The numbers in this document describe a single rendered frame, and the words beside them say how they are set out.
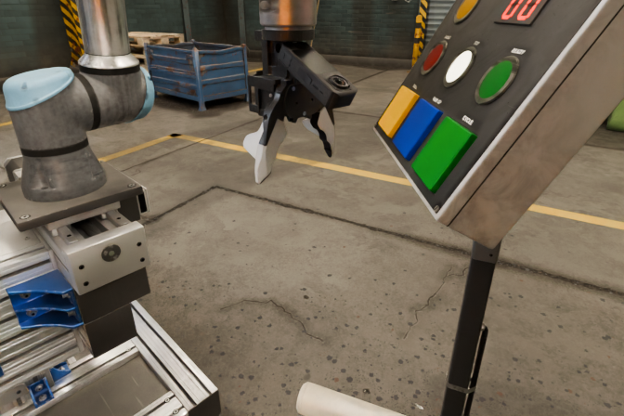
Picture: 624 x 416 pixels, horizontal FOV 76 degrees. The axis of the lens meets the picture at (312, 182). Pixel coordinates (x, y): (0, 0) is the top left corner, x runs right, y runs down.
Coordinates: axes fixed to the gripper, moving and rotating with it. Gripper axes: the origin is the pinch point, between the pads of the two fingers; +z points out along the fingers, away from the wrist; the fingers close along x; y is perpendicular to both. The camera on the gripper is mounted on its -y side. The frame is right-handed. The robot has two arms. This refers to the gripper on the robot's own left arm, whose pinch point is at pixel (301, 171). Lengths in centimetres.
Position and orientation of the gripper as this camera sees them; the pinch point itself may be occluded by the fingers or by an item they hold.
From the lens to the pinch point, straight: 60.0
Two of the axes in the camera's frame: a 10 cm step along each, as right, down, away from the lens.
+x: -7.0, 2.9, -6.5
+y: -7.1, -2.8, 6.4
